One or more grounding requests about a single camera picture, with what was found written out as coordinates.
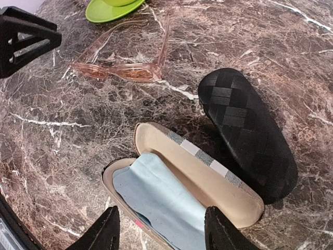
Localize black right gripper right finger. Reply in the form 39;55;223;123
204;206;259;250

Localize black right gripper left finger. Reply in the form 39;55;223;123
67;206;120;250

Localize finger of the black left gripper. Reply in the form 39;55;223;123
1;6;62;78

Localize light blue cloth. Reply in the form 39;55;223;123
112;153;206;249

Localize black checkered glasses case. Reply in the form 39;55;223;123
198;68;298;204

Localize pink translucent sunglasses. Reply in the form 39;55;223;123
70;11;172;83

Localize green plastic plate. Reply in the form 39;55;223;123
85;0;145;23

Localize green plastic bowl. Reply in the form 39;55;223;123
103;0;136;7

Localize black front table rail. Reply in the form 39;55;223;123
1;192;45;250

